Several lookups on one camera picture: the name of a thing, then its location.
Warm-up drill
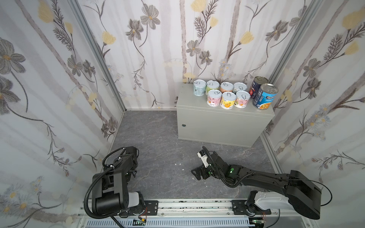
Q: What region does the teal small can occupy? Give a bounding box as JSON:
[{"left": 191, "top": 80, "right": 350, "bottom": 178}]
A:
[{"left": 193, "top": 79, "right": 206, "bottom": 97}]

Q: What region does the yellow small can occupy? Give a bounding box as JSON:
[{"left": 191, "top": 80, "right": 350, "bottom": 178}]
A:
[{"left": 220, "top": 92, "right": 237, "bottom": 110}]

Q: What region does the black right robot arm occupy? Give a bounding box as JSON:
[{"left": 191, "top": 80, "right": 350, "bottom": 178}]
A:
[{"left": 191, "top": 147, "right": 324, "bottom": 220}]

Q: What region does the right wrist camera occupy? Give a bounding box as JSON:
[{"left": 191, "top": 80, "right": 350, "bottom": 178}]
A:
[{"left": 197, "top": 150, "right": 209, "bottom": 168}]

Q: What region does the blue soup can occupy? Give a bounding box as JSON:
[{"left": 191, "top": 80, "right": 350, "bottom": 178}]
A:
[{"left": 253, "top": 83, "right": 279, "bottom": 110}]

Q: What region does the orange small can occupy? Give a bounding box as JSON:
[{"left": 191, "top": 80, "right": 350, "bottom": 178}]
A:
[{"left": 220, "top": 82, "right": 234, "bottom": 93}]

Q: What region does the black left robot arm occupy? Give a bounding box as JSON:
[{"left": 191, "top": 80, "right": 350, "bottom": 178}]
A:
[{"left": 83, "top": 146, "right": 147, "bottom": 219}]

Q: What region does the grey-label small can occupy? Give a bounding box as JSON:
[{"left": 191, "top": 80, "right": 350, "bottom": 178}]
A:
[{"left": 232, "top": 82, "right": 247, "bottom": 94}]

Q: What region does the brown-label small can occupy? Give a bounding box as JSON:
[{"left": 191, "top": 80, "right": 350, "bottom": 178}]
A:
[{"left": 234, "top": 90, "right": 251, "bottom": 108}]

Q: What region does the red and navy tall can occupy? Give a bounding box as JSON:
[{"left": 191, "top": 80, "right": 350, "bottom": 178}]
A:
[{"left": 249, "top": 76, "right": 269, "bottom": 99}]

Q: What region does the grey metal cabinet box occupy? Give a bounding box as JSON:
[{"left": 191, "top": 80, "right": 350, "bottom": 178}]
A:
[{"left": 177, "top": 84, "right": 275, "bottom": 148}]

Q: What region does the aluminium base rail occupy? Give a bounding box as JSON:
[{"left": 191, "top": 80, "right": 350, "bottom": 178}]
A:
[{"left": 77, "top": 199, "right": 318, "bottom": 228}]

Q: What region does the white slotted cable duct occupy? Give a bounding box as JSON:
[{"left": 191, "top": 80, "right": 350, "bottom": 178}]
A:
[{"left": 85, "top": 218, "right": 256, "bottom": 228}]

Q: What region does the pink small can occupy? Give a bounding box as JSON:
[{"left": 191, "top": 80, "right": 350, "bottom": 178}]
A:
[{"left": 207, "top": 89, "right": 222, "bottom": 107}]

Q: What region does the green small can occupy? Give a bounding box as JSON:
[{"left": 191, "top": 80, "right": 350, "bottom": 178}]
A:
[{"left": 205, "top": 80, "right": 220, "bottom": 94}]

